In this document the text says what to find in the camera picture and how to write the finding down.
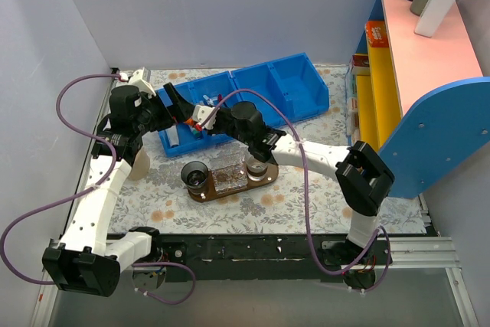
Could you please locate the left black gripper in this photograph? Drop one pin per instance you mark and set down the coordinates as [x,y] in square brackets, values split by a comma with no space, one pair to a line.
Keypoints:
[173,102]

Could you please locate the clear textured acrylic holder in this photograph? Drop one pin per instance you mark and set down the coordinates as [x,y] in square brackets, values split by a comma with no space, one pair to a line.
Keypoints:
[229,173]

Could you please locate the clear plastic cup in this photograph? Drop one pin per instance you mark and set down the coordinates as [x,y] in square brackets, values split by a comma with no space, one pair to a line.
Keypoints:
[256,170]

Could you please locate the dark smoked plastic cup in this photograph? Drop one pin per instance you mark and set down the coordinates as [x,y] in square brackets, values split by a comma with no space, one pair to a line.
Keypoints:
[195,176]

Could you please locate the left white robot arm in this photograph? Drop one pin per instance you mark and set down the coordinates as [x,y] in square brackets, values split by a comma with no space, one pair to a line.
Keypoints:
[83,262]

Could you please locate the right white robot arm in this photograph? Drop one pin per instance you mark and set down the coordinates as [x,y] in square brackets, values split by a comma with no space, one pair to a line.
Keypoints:
[363,177]

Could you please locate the white toothbrush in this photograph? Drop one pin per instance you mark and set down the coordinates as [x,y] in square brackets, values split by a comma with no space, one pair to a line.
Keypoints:
[208,100]

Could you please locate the oval wooden tray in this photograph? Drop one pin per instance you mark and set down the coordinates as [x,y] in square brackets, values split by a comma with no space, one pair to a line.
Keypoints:
[271,175]

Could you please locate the white tube green cap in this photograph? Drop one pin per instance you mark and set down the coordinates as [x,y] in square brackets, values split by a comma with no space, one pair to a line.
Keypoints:
[197,134]

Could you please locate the left blue divided bin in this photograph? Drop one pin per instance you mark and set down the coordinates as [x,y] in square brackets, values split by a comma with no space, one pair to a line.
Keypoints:
[197,86]

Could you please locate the blue divided bin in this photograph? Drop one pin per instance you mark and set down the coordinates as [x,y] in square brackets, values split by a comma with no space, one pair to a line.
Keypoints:
[197,86]
[292,84]

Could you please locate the right blue divided bin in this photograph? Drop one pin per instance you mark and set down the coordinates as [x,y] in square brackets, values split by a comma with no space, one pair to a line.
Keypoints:
[292,84]

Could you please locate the floral table mat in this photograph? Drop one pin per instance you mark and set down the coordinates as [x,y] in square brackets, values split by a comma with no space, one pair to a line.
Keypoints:
[160,200]

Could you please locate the sponge package box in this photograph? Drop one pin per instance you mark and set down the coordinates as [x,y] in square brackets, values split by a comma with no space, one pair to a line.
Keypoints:
[358,67]

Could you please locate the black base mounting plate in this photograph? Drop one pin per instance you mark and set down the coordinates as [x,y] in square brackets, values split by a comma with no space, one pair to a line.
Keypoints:
[248,257]

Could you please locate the orange snack box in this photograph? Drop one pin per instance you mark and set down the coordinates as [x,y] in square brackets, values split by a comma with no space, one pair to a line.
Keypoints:
[376,34]

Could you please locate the blue pink shelf unit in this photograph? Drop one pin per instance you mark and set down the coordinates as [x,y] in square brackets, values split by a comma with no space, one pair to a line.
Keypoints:
[425,103]

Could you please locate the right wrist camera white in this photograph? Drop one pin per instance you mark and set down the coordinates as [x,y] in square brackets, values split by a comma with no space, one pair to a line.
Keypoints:
[204,117]

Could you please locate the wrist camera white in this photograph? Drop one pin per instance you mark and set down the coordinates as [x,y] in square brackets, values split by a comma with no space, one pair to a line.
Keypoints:
[204,117]
[141,79]

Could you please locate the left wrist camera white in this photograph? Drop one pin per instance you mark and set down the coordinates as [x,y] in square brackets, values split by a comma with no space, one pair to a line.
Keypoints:
[141,79]

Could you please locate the aluminium frame rail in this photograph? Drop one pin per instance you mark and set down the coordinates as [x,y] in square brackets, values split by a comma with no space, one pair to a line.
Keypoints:
[422,285]

